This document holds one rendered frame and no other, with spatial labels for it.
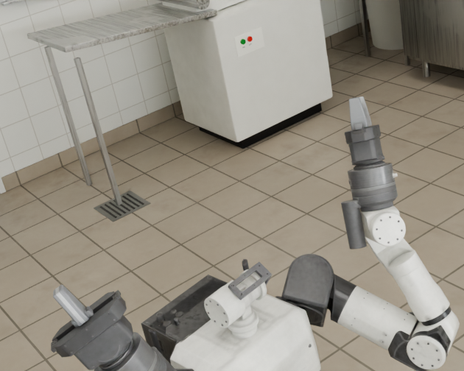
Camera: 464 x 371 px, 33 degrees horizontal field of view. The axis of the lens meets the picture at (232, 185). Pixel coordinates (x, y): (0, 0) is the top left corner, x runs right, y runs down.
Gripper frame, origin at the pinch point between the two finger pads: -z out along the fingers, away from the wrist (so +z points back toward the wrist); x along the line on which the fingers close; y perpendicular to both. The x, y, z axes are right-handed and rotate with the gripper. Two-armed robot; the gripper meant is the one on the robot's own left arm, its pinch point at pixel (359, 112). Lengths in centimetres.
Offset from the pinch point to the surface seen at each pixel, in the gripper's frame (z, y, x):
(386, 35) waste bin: -50, 47, -451
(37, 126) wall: -30, 251, -278
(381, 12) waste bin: -67, 46, -444
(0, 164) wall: -11, 273, -262
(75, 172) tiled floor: 4, 236, -287
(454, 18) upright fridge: -43, -8, -352
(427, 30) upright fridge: -41, 11, -369
